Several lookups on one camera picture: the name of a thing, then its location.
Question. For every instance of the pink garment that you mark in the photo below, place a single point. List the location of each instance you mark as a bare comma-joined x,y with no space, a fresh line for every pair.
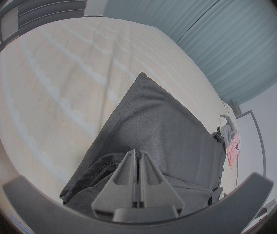
232,155

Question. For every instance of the grey knitted garment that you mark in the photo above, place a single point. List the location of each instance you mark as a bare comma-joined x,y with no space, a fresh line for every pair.
228,133

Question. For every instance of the grey bedside table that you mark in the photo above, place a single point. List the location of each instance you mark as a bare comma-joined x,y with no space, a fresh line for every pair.
236,106

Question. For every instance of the white printed pillow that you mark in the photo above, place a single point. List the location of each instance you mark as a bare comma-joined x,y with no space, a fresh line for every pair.
230,108

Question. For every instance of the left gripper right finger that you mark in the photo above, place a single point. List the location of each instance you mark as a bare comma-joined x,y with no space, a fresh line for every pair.
155,191

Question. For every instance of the black chest of drawers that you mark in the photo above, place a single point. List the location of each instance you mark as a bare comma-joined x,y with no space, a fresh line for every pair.
50,8

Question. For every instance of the black T-shirt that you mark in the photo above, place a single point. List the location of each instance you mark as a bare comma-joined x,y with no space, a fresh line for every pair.
153,121

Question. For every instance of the purple garment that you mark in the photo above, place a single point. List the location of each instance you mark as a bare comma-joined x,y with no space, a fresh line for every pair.
237,147

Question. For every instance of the blue-green curtain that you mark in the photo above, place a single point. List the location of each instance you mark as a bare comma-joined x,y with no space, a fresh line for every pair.
214,45

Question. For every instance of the bed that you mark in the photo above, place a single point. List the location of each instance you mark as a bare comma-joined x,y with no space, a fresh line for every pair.
43,82

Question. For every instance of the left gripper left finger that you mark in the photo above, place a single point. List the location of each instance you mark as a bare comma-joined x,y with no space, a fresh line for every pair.
121,191

